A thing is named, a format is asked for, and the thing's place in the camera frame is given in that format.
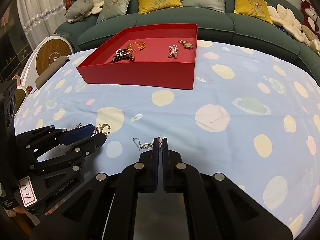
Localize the gold wristwatch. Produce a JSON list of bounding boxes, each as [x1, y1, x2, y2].
[[178, 39, 194, 50]]

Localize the pearl bracelet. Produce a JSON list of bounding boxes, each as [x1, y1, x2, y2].
[[168, 44, 180, 59]]

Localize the white lace curtain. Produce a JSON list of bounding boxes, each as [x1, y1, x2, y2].
[[16, 0, 65, 53]]

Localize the gold braided cuff bracelet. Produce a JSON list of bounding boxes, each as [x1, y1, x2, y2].
[[126, 41, 147, 53]]

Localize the silver dangle earring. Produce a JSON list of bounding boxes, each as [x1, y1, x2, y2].
[[132, 135, 165, 152]]

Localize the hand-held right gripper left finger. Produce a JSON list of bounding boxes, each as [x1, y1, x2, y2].
[[29, 138, 160, 240]]

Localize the red monkey plush toy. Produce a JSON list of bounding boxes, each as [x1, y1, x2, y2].
[[300, 0, 320, 34]]

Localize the gold hoop earring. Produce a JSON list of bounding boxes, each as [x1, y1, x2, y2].
[[96, 123, 112, 135]]

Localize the white and olive appliance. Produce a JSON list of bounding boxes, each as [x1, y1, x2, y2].
[[15, 85, 28, 105]]

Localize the green sofa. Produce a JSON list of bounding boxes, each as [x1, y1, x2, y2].
[[54, 0, 320, 80]]

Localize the cream quilted blanket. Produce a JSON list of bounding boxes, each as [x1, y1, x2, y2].
[[304, 39, 320, 57]]

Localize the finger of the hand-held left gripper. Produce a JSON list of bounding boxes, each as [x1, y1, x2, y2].
[[29, 132, 108, 177], [16, 123, 96, 161]]

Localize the red cardboard box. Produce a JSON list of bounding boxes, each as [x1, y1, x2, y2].
[[76, 24, 198, 91]]

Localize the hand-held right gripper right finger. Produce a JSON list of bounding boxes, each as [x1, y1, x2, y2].
[[161, 137, 293, 240]]

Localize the grey pig plush toy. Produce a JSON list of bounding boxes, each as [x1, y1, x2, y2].
[[65, 0, 95, 24]]

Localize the black bead bracelet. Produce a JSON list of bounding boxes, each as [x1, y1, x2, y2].
[[109, 54, 137, 64]]

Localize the cream flower cushion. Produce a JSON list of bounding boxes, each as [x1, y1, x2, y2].
[[267, 4, 309, 43]]

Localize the brown book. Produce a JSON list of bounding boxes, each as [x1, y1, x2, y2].
[[35, 56, 70, 90]]

